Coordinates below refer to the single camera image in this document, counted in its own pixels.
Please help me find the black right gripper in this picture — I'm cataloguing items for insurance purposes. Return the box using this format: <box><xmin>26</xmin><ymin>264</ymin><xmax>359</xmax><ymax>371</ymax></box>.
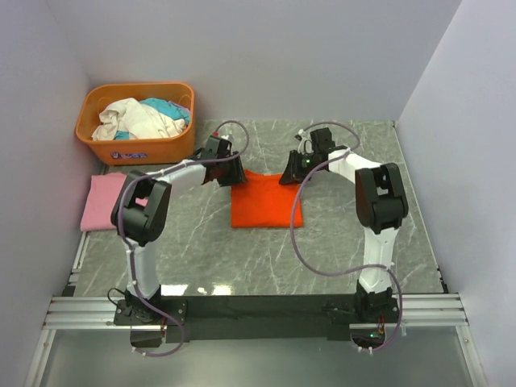
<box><xmin>279</xmin><ymin>150</ymin><xmax>321</xmax><ymax>185</ymax></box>

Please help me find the orange t shirt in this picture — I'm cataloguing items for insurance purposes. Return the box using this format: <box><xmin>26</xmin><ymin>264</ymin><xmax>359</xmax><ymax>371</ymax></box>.
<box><xmin>231</xmin><ymin>170</ymin><xmax>299</xmax><ymax>228</ymax></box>

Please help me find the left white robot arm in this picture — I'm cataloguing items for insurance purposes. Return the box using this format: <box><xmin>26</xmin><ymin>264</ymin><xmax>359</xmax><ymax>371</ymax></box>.
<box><xmin>111</xmin><ymin>133</ymin><xmax>247</xmax><ymax>324</ymax></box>

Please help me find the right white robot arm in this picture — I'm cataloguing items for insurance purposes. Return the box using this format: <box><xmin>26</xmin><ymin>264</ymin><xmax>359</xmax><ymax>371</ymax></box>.
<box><xmin>279</xmin><ymin>123</ymin><xmax>409</xmax><ymax>322</ymax></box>

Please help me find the teal garment in tub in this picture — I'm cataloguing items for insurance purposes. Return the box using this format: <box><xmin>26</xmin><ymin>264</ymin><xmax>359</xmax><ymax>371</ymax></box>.
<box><xmin>114</xmin><ymin>98</ymin><xmax>191</xmax><ymax>140</ymax></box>

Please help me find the orange plastic laundry tub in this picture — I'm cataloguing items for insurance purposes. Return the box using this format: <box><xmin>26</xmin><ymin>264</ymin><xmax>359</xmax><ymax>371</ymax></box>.
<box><xmin>75</xmin><ymin>82</ymin><xmax>196</xmax><ymax>166</ymax></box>

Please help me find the white cream garment in tub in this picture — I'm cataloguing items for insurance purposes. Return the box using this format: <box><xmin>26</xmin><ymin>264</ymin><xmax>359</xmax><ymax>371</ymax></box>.
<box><xmin>92</xmin><ymin>98</ymin><xmax>189</xmax><ymax>141</ymax></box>

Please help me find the folded pink t shirt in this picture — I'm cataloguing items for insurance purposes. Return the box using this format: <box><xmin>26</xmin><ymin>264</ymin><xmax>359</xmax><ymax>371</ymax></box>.
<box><xmin>80</xmin><ymin>173</ymin><xmax>126</xmax><ymax>232</ymax></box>

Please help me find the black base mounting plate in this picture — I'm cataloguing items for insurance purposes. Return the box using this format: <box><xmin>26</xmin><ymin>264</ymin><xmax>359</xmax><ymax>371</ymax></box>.
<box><xmin>114</xmin><ymin>294</ymin><xmax>400</xmax><ymax>343</ymax></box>

